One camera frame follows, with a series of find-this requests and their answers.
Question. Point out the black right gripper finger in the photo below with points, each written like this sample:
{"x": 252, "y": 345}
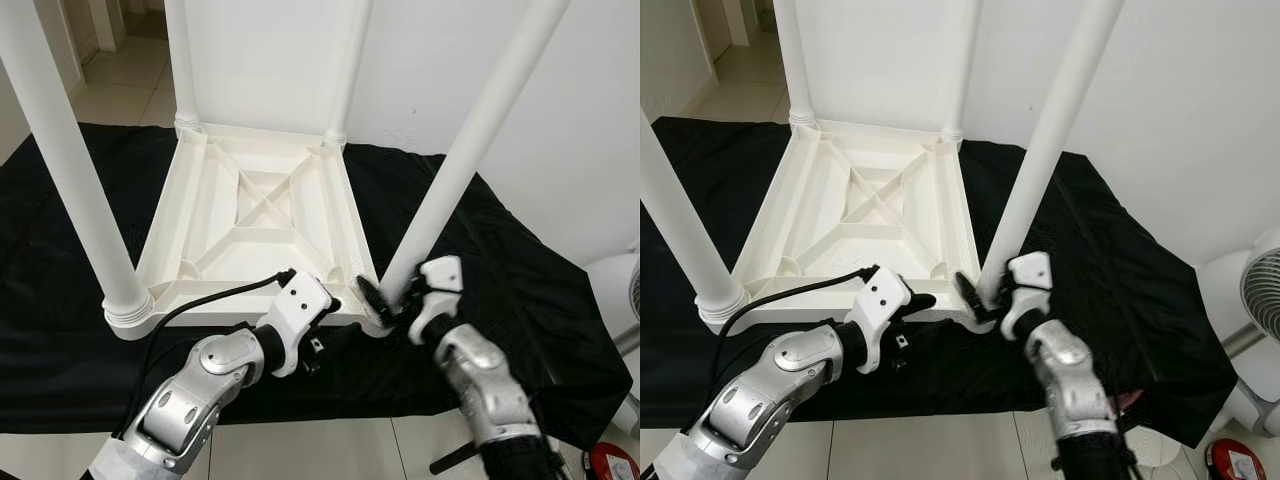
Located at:
{"x": 968, "y": 292}
{"x": 372, "y": 298}

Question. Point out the white plastic table leg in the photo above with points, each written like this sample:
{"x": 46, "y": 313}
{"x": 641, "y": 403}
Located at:
{"x": 793, "y": 60}
{"x": 75, "y": 180}
{"x": 182, "y": 60}
{"x": 349, "y": 60}
{"x": 690, "y": 240}
{"x": 478, "y": 130}
{"x": 962, "y": 60}
{"x": 1052, "y": 120}

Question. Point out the black table cloth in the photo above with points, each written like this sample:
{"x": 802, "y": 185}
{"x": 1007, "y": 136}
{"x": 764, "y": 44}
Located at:
{"x": 540, "y": 330}
{"x": 1140, "y": 320}

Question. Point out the pink round cushion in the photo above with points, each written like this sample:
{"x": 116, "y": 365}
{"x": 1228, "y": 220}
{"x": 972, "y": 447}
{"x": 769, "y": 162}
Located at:
{"x": 1128, "y": 400}

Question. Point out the white electric fan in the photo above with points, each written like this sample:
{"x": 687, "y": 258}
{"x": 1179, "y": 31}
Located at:
{"x": 615, "y": 290}
{"x": 1250, "y": 290}

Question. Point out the white round floor plate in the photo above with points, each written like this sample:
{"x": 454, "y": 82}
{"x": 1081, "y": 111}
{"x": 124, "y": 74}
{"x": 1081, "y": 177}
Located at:
{"x": 1152, "y": 450}

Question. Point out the grey metal tube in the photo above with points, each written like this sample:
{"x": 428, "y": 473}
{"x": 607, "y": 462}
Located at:
{"x": 1250, "y": 342}

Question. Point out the red round object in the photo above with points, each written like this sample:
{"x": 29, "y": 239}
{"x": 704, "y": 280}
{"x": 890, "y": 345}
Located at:
{"x": 1238, "y": 462}
{"x": 612, "y": 463}

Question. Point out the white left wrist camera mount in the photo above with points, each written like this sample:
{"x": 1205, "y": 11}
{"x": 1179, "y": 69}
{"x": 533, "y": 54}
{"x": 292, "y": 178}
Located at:
{"x": 885, "y": 295}
{"x": 298, "y": 305}

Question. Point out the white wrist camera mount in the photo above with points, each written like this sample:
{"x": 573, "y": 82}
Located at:
{"x": 1030, "y": 268}
{"x": 440, "y": 273}
{"x": 885, "y": 295}
{"x": 298, "y": 305}

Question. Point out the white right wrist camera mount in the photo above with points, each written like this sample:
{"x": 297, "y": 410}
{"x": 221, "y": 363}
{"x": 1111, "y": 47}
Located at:
{"x": 1030, "y": 268}
{"x": 440, "y": 273}

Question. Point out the white door frame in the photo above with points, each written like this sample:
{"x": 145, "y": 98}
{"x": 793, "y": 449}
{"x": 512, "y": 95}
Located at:
{"x": 725, "y": 25}
{"x": 100, "y": 25}

